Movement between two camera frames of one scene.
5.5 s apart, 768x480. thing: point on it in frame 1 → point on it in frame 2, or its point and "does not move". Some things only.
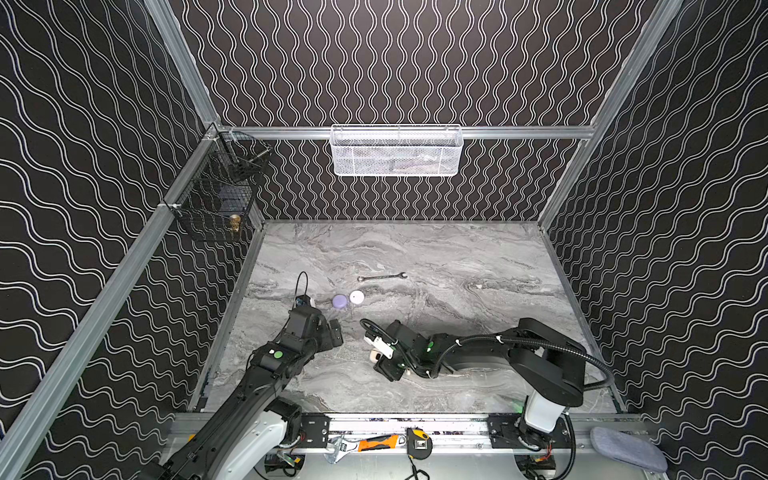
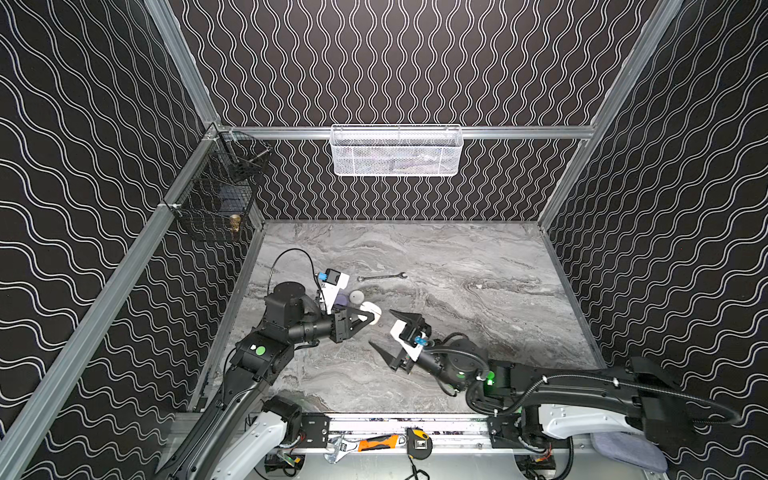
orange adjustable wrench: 340,447 does not move
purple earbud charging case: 339,301 does not move
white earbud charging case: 357,297 does not move
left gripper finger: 336,333 → 354,324
